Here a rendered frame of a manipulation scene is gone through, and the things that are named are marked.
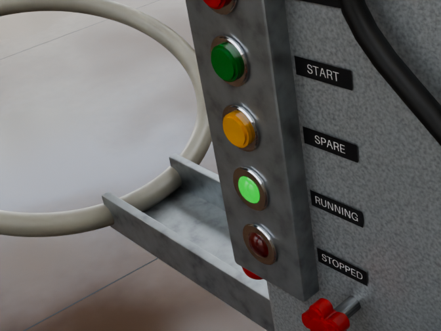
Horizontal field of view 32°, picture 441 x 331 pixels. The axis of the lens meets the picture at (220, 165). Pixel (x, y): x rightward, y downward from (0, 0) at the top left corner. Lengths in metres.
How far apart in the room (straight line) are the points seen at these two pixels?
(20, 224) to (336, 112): 0.56
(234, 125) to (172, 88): 3.41
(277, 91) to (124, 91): 3.54
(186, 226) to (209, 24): 0.48
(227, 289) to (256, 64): 0.38
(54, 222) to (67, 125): 2.86
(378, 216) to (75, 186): 2.82
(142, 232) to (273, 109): 0.45
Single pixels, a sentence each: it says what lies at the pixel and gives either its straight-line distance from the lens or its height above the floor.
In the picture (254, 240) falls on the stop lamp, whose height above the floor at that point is 1.28.
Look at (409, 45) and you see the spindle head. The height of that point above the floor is 1.45.
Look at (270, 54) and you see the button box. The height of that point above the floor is 1.43.
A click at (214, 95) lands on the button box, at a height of 1.39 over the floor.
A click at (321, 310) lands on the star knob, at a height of 1.26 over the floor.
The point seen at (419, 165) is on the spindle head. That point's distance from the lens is 0.46.
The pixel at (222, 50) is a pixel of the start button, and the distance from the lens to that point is 0.50.
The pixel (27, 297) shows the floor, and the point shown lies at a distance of 2.75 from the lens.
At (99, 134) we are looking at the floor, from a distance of 3.64.
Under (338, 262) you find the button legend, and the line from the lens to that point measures 0.56.
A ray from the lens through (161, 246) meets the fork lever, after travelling 0.90.
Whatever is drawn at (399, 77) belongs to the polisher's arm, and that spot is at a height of 1.44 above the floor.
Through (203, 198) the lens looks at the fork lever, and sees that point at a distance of 0.99.
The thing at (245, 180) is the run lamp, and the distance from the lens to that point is 0.55.
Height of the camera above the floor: 1.62
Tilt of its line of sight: 31 degrees down
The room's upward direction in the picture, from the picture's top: 11 degrees counter-clockwise
